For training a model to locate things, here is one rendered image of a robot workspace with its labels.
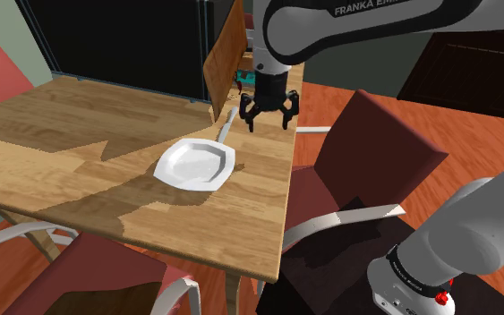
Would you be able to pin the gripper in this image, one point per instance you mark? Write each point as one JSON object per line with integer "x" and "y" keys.
{"x": 271, "y": 89}

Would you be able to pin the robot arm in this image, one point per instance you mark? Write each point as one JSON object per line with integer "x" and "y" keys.
{"x": 465, "y": 235}

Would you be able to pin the small teal object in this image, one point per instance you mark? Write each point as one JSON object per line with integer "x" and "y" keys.
{"x": 245, "y": 77}

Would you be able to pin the white utensil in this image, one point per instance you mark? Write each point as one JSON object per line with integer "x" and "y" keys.
{"x": 227, "y": 124}

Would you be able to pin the upright wooden board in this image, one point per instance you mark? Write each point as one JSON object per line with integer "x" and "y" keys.
{"x": 225, "y": 61}

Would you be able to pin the white square plate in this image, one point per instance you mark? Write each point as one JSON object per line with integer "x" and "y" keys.
{"x": 195, "y": 166}

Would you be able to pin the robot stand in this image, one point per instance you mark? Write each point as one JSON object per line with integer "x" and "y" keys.
{"x": 321, "y": 283}

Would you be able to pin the wooden dining table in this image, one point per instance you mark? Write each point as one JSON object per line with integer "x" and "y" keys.
{"x": 81, "y": 131}

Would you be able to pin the dark brown panelled door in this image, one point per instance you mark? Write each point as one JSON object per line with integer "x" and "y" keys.
{"x": 474, "y": 74}

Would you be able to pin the black cabinet with blue frame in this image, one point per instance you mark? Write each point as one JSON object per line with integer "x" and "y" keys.
{"x": 125, "y": 39}

